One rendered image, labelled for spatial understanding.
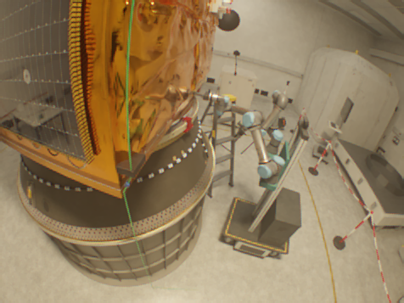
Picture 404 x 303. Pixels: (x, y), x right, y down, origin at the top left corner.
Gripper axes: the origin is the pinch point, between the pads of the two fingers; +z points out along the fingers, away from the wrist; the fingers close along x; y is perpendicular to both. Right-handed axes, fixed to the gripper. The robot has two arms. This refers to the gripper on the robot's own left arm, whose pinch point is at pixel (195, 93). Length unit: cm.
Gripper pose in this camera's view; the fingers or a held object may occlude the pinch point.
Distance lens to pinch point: 176.1
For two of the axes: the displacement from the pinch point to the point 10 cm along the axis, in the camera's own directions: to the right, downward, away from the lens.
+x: -1.8, 5.6, -8.1
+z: -9.7, -2.3, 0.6
